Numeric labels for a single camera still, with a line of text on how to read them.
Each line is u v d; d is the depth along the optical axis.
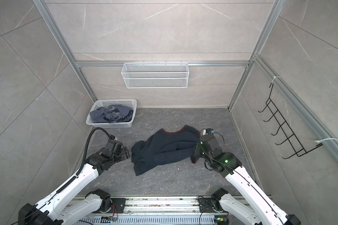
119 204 0.73
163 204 0.75
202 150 0.53
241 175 0.45
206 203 0.74
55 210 0.41
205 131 0.67
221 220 0.70
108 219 0.71
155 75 1.01
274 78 0.70
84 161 0.52
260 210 0.39
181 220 0.70
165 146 0.90
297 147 0.61
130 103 1.14
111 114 1.07
